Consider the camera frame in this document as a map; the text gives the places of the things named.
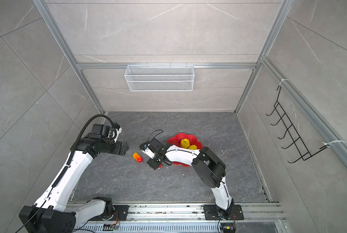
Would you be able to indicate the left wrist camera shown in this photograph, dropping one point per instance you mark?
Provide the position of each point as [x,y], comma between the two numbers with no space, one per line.
[105,132]

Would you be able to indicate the small orange red fake fruit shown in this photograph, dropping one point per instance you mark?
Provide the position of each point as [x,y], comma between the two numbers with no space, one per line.
[137,157]

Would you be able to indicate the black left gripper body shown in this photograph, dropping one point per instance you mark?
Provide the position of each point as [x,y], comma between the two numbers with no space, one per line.
[109,146]

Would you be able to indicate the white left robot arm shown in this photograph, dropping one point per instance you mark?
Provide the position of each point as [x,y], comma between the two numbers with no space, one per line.
[50,214]

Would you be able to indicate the white wire mesh basket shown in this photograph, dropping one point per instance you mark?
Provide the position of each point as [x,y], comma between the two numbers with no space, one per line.
[160,78]

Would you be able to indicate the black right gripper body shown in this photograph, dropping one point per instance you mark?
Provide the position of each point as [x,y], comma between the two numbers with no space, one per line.
[154,162]

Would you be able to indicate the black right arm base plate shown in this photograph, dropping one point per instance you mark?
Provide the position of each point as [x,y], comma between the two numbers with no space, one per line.
[234,212]

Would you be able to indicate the aluminium horizontal wall rail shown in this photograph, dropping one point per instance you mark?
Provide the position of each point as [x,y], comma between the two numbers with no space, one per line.
[196,65]

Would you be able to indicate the red flower-shaped fruit bowl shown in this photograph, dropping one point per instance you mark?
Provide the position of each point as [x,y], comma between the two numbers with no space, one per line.
[180,155]

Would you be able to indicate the yellow fake lemon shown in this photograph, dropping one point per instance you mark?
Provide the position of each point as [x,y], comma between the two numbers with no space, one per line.
[185,143]

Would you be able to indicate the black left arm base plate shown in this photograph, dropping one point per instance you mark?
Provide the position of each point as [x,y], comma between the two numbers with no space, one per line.
[119,212]

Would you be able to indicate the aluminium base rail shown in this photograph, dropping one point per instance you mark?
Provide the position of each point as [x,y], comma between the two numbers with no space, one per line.
[189,218]

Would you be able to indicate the aluminium corner frame post left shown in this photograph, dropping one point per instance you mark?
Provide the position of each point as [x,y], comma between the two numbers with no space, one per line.
[58,36]

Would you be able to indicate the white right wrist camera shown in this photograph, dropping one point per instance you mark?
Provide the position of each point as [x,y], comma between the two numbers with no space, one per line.
[149,153]

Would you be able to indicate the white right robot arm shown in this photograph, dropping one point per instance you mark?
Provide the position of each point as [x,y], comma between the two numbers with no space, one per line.
[208,166]

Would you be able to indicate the aluminium right wall rail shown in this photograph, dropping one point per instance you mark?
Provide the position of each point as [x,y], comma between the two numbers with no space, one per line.
[331,138]

